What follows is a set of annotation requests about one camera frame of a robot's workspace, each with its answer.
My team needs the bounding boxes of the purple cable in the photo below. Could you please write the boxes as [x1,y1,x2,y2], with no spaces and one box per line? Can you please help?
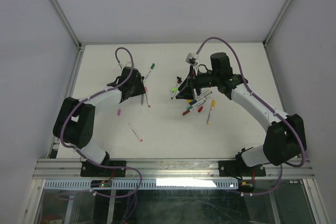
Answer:
[59,47,144,198]
[195,36,307,197]

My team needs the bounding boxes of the left aluminium frame post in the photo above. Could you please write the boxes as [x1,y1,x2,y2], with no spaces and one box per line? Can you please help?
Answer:
[48,0,82,50]

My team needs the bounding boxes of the pink cap acrylic marker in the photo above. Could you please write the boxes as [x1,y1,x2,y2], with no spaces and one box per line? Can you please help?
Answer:
[145,86,151,108]

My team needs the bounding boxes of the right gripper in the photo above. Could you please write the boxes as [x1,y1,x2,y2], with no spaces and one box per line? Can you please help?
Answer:
[175,65,219,101]

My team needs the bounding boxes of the green cap rainbow marker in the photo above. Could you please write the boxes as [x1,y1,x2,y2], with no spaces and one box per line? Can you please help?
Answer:
[144,63,155,81]

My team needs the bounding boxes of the aluminium mounting rail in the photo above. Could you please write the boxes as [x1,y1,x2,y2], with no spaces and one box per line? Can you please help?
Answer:
[33,158,315,180]

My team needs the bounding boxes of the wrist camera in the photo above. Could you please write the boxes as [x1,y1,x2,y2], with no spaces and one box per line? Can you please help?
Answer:
[185,53,199,67]
[119,61,134,70]

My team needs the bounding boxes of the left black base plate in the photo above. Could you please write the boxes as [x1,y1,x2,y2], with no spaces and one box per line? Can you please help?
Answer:
[80,161,126,178]

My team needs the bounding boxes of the magenta cap acrylic marker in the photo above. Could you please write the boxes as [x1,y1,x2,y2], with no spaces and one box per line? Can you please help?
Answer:
[129,123,143,142]

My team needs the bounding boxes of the yellow cap long marker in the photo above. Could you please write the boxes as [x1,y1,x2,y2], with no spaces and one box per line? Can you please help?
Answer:
[206,99,216,125]

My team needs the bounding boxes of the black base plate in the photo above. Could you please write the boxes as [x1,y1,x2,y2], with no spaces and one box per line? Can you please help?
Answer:
[218,160,266,179]
[80,161,126,178]

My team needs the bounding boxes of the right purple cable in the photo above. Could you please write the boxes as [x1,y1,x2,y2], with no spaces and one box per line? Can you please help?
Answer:
[195,36,307,197]

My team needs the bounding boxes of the grey slotted cable duct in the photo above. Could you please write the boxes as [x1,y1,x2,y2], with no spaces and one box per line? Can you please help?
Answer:
[44,178,238,190]

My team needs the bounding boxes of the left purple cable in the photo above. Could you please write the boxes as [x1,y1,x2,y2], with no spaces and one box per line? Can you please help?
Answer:
[59,47,144,198]

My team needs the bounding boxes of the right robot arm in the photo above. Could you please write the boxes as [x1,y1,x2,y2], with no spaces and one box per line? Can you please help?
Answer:
[175,52,307,175]

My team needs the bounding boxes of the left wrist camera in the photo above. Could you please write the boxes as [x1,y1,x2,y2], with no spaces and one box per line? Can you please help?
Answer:
[119,61,134,70]

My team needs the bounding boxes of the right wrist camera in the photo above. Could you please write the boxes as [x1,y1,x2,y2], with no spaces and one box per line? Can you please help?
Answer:
[185,53,199,67]

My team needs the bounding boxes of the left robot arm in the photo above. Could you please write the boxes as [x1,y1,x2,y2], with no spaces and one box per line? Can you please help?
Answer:
[52,67,145,176]

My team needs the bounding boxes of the blue cap marker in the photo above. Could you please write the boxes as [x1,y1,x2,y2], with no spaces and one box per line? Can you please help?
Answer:
[189,91,213,105]

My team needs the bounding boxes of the aluminium frame post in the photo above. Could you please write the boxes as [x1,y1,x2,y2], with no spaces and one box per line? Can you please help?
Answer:
[48,0,82,50]
[262,0,294,48]

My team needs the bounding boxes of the right aluminium frame post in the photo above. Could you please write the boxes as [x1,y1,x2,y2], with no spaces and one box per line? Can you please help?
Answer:
[262,0,294,48]

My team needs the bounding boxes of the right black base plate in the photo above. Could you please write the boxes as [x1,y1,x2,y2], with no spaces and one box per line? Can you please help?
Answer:
[218,160,266,179]

